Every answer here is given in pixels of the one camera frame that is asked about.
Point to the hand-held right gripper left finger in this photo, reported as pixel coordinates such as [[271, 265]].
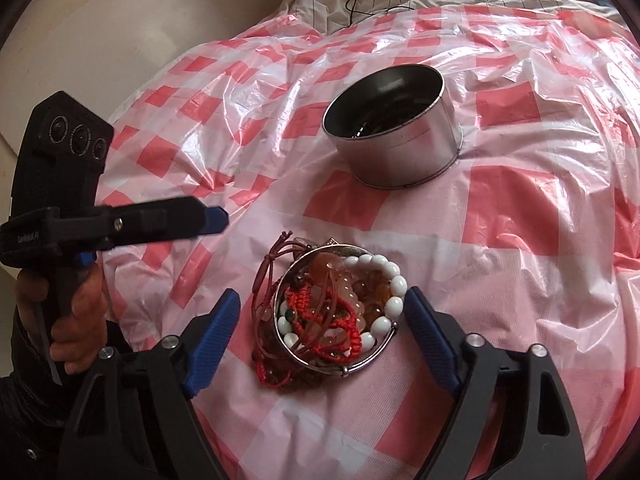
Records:
[[215, 340]]

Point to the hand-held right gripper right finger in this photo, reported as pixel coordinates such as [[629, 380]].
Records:
[[430, 340]]

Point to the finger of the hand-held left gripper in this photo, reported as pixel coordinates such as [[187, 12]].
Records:
[[150, 220]]

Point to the silver bangle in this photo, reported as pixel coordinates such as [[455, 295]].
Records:
[[325, 367]]

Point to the round metal tin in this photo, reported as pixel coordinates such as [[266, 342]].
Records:
[[400, 150]]

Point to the person's left forearm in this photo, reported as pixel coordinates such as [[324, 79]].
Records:
[[25, 410]]

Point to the person's left hand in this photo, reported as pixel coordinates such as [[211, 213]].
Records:
[[80, 335]]

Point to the red checkered plastic sheet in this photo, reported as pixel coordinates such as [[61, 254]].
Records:
[[500, 260]]

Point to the white striped blanket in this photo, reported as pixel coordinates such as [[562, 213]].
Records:
[[325, 5]]

